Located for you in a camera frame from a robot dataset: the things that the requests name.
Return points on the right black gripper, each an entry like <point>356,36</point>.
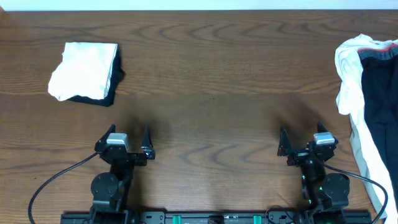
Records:
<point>285,149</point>

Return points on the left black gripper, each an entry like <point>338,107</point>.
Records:
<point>134,156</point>

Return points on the black pants red waistband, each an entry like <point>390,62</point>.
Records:
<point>379,85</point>

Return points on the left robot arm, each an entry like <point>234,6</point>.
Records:
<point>111,189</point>

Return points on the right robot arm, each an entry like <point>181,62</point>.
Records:
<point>327,194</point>

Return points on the folded black garment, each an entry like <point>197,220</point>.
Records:
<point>117,76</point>

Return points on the folded white cloth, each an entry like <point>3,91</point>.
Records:
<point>85,70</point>

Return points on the white printed t-shirt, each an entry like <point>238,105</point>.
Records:
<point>350,101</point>

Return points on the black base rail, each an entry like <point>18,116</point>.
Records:
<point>270,217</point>

